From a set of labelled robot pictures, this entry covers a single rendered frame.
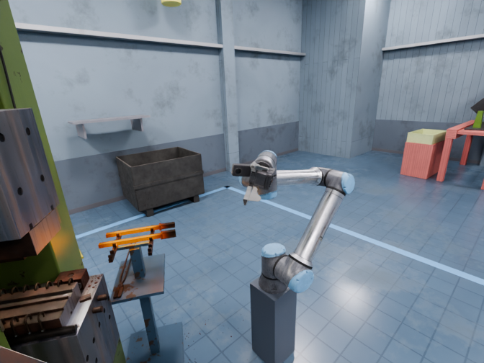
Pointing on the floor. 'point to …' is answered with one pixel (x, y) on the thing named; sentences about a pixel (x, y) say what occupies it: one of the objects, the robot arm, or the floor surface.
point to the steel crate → (160, 177)
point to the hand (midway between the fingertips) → (246, 186)
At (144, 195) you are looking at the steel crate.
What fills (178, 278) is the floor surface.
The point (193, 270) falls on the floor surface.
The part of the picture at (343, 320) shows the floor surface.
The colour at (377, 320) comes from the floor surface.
